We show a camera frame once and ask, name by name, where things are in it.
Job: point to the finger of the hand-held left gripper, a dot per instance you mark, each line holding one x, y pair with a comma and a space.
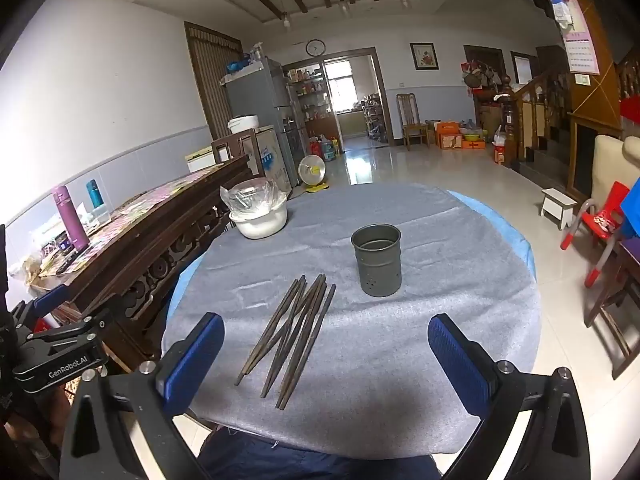
50, 299
60, 360

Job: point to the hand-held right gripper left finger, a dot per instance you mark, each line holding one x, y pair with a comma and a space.
192, 355

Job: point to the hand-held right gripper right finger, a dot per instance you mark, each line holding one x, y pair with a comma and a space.
460, 360

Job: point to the pile of dark chopsticks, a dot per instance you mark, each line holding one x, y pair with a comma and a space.
295, 330

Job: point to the metal chopstick holder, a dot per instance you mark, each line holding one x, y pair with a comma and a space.
376, 260

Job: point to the grey tablecloth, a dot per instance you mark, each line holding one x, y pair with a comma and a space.
400, 340

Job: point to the purple bottle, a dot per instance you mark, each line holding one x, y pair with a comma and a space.
71, 220

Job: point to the carved dark wooden sideboard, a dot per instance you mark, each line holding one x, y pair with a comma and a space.
150, 260

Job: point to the teal bottle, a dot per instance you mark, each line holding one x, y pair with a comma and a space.
94, 195

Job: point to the floral patterned cover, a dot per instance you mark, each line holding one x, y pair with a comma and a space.
150, 202

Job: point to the white bowl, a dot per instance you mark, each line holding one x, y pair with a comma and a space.
260, 222

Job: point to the person's dark blue clothing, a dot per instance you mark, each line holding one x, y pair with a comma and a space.
300, 460

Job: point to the dark wooden side table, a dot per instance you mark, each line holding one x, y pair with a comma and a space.
617, 305

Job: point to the clear plastic bag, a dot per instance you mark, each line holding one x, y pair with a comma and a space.
250, 196

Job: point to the white step stool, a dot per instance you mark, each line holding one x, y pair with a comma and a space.
557, 205

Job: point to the red plastic chair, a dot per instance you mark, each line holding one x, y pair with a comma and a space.
600, 227

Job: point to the white foam box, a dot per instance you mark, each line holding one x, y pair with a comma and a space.
200, 160

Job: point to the red shopping bag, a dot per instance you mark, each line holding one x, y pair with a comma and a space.
500, 152

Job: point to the yellow floor fan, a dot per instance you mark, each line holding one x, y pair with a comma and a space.
312, 171

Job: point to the orange cardboard box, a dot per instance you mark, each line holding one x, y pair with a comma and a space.
449, 137

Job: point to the white rice cooker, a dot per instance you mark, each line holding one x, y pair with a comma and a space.
243, 124

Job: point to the cream upholstered chair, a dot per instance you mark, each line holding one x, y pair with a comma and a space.
610, 170

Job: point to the wooden chair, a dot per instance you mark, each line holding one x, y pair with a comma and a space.
411, 120

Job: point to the wooden stair railing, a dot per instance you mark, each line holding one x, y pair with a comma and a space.
530, 110

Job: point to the grey refrigerator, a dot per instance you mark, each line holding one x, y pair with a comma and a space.
262, 100

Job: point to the brown wooden door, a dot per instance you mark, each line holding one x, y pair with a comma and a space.
210, 85

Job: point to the shelf of groceries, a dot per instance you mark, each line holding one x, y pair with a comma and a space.
310, 92

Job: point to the framed wall picture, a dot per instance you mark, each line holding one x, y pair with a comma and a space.
423, 56

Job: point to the round wall clock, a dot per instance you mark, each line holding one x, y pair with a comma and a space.
315, 47

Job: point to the pink wall calendar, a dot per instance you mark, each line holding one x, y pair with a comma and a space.
580, 50

